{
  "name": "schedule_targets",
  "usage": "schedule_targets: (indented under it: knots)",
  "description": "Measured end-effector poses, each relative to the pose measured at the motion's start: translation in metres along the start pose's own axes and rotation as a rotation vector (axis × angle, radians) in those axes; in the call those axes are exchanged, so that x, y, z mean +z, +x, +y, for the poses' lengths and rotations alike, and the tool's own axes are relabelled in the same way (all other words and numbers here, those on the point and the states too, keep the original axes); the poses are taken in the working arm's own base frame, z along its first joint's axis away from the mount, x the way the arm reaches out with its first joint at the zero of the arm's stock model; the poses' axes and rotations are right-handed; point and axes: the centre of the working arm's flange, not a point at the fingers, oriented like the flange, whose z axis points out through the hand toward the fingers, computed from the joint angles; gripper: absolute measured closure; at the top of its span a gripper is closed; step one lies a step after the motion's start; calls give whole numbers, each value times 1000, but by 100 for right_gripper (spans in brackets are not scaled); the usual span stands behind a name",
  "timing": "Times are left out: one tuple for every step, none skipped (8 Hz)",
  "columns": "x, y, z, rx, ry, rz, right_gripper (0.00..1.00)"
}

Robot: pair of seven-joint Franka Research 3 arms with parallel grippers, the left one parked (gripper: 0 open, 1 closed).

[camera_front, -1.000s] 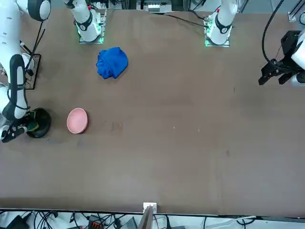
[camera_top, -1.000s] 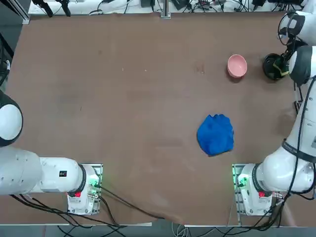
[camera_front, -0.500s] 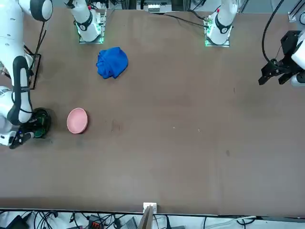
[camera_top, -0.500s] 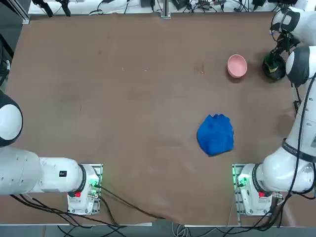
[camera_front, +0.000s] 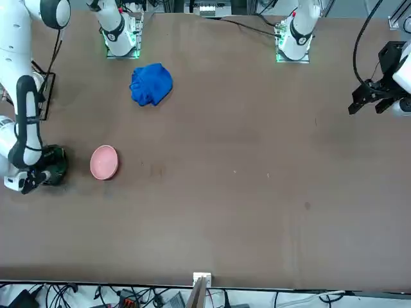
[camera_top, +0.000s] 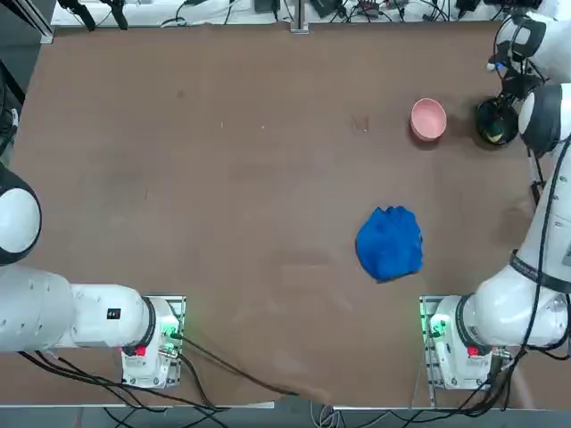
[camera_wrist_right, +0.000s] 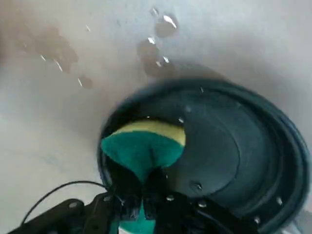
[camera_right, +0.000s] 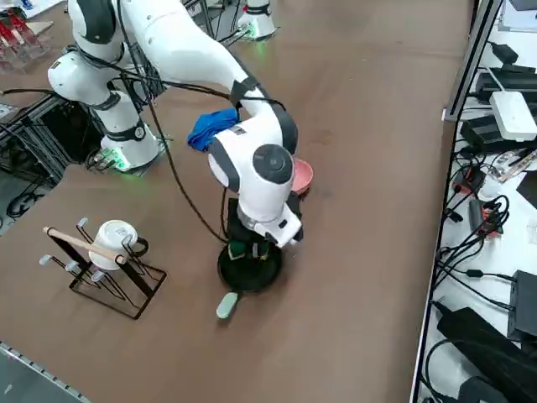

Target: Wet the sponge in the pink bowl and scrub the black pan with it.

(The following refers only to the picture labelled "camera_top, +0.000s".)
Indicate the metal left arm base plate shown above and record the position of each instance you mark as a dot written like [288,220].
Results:
[178,307]

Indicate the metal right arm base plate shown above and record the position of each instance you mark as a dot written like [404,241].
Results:
[426,312]

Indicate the aluminium frame post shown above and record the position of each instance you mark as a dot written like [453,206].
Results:
[299,18]

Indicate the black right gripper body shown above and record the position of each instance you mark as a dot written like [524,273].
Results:
[519,82]

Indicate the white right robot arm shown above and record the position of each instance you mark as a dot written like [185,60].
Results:
[504,312]

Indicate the black stand leg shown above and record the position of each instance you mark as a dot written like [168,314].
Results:
[118,15]
[85,13]

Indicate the pink bowl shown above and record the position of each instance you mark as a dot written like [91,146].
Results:
[428,118]

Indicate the blue cloth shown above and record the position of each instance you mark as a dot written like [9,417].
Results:
[390,245]

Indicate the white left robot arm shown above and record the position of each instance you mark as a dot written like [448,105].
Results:
[89,316]

